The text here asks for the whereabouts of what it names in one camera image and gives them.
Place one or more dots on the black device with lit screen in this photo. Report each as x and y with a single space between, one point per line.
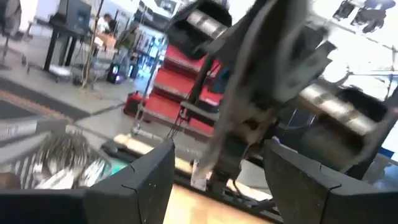
114 73

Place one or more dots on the black desk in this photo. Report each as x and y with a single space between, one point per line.
62 37

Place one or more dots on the metal shelf rack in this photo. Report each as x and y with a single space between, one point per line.
146 93

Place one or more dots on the grey mesh silverware basket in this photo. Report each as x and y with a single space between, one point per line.
46 161

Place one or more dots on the black hazard striped mat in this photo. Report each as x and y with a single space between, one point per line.
46 105

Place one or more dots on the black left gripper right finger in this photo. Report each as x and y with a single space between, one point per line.
304 199

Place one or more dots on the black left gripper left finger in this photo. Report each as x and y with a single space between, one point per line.
124 202

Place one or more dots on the person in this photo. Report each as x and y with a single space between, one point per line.
127 46
104 25

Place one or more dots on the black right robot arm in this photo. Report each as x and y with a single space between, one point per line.
264 62

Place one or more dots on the black monitor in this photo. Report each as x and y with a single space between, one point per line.
74 14

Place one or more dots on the black office chair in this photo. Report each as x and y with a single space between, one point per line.
11 18

